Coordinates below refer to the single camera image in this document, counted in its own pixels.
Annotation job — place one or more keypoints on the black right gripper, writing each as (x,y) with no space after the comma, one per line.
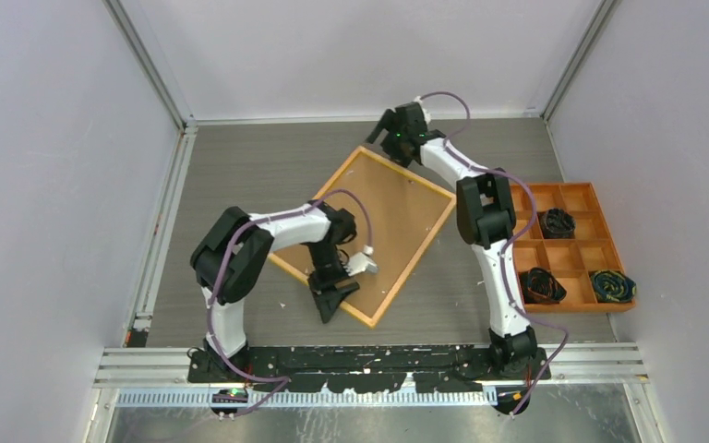
(395,155)

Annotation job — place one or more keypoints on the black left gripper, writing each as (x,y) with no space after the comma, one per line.
(327,296)

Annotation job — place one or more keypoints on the yellow wooden picture frame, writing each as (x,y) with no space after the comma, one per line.
(415,244)

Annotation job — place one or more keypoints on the brown fibreboard backing board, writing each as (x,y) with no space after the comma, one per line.
(391,226)

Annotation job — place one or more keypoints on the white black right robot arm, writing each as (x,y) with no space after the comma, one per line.
(485,218)

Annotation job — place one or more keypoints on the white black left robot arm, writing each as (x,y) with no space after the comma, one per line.
(230,258)

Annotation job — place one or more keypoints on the dark rolled tie with blue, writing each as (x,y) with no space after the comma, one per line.
(557,223)

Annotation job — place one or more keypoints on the dark rolled tie brown pattern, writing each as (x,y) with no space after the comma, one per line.
(539,286)

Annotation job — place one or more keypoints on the brown wooden compartment tray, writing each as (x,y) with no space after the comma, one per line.
(569,260)

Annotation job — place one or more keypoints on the dark rolled tie yellow pattern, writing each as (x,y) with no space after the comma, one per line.
(612,286)

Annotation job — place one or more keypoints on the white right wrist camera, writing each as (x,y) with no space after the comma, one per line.
(426,114)

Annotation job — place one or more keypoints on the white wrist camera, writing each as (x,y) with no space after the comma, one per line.
(362,262)
(426,114)

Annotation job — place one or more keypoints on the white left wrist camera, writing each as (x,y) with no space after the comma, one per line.
(362,262)

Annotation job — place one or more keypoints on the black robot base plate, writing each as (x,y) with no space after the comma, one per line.
(359,369)

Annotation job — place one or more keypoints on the aluminium rail front edge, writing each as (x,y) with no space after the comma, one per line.
(158,377)

